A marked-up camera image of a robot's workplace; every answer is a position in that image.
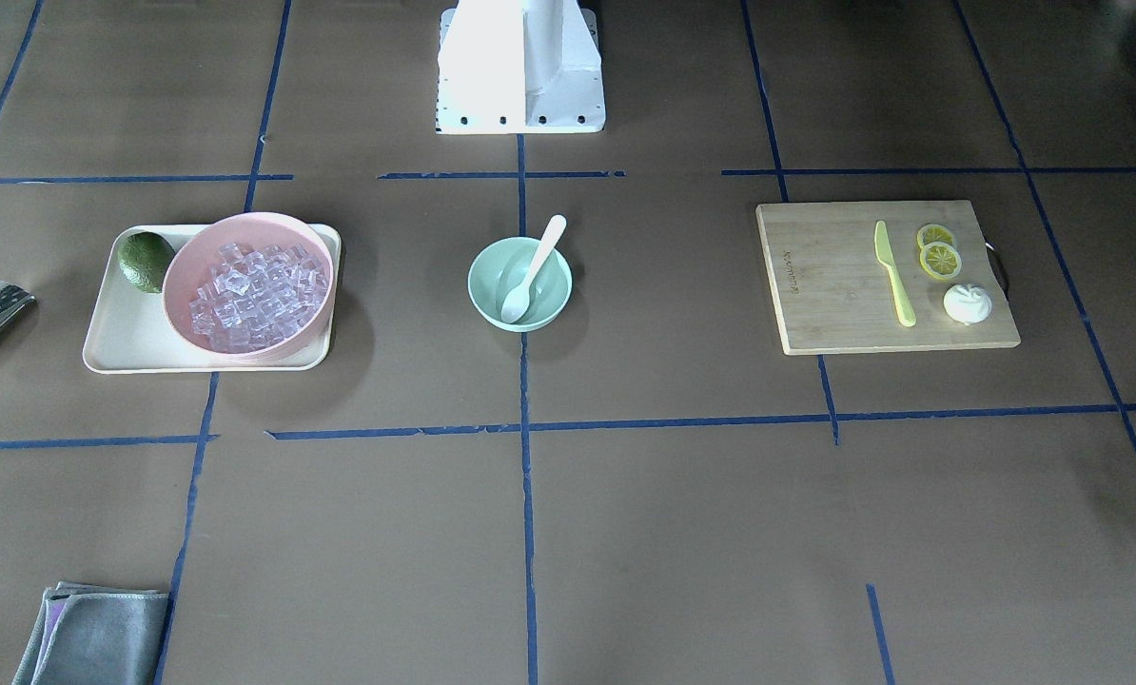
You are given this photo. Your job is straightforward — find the white steamed bun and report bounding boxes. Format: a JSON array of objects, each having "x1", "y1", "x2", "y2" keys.
[{"x1": 942, "y1": 284, "x2": 993, "y2": 325}]

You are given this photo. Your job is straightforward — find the folded grey cloth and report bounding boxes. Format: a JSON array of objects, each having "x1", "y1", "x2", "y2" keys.
[{"x1": 10, "y1": 580, "x2": 169, "y2": 684}]

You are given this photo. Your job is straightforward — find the lemon slice upper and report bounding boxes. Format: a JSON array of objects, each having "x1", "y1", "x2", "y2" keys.
[{"x1": 916, "y1": 223, "x2": 958, "y2": 250}]

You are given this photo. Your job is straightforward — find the bamboo cutting board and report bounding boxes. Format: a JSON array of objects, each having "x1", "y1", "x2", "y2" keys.
[{"x1": 755, "y1": 200, "x2": 1021, "y2": 356}]

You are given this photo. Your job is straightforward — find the pink bowl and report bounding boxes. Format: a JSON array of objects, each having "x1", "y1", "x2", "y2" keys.
[{"x1": 161, "y1": 212, "x2": 341, "y2": 370}]

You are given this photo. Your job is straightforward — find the lemon slice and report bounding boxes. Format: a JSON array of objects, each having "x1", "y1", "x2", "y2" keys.
[
  {"x1": 919, "y1": 240, "x2": 963, "y2": 281},
  {"x1": 916, "y1": 223, "x2": 958, "y2": 250}
]

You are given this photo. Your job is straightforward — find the white plastic spoon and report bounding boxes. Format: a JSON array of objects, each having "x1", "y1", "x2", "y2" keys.
[{"x1": 501, "y1": 214, "x2": 567, "y2": 323}]

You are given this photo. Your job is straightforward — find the yellow plastic knife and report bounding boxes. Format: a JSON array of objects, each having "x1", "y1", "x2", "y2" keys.
[{"x1": 872, "y1": 220, "x2": 917, "y2": 328}]

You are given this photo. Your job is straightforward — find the lemon slice lower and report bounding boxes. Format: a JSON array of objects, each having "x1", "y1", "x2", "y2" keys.
[{"x1": 919, "y1": 240, "x2": 963, "y2": 281}]

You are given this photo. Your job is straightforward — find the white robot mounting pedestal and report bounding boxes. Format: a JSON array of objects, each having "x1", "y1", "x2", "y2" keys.
[{"x1": 435, "y1": 1, "x2": 607, "y2": 135}]

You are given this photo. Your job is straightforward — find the green lime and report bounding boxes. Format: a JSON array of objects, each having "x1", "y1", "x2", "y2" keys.
[{"x1": 116, "y1": 231, "x2": 177, "y2": 294}]

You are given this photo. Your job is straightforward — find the cream plastic tray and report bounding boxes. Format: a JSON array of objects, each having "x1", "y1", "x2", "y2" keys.
[{"x1": 82, "y1": 223, "x2": 336, "y2": 374}]

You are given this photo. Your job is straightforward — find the clear ice cubes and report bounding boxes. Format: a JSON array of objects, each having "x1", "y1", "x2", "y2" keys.
[{"x1": 186, "y1": 242, "x2": 329, "y2": 356}]

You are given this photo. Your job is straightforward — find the mint green bowl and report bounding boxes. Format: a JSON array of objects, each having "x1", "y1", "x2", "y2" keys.
[{"x1": 467, "y1": 237, "x2": 574, "y2": 333}]

